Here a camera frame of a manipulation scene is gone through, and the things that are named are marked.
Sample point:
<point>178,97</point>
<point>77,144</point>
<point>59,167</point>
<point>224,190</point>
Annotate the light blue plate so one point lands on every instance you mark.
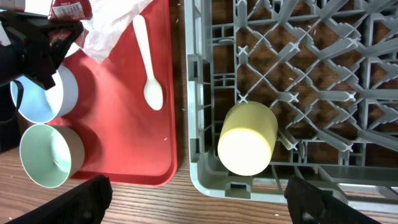
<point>73,49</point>

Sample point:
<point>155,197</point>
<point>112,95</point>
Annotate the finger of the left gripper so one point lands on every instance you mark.
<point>57,51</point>

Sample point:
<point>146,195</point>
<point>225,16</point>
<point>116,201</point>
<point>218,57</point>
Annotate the grey dishwasher rack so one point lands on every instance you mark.
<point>328,71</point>

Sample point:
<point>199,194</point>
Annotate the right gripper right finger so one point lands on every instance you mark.
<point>309,204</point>

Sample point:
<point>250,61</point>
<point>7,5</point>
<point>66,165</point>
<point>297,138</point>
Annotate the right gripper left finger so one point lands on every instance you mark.
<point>85,203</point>

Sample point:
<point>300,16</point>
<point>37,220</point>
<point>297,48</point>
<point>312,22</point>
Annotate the yellow plastic cup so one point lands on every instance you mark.
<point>247,138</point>

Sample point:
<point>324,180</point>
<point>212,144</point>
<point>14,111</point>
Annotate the black plastic tray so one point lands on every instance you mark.
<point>10,133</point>

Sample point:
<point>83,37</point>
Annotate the white paper napkin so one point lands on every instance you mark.
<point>110,19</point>

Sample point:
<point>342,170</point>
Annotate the white plastic spoon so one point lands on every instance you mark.
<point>153,93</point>

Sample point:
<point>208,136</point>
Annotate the red snack wrapper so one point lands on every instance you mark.
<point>70,10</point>

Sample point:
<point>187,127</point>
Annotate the mint green bowl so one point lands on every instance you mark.
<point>50,155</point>

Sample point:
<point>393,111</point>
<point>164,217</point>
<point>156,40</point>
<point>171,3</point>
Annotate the light blue bowl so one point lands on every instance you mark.
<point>42,106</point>

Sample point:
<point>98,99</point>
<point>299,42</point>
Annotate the red serving tray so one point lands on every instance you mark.
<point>123,137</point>

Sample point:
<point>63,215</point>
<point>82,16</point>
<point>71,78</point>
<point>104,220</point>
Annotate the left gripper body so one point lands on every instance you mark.
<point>25,48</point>

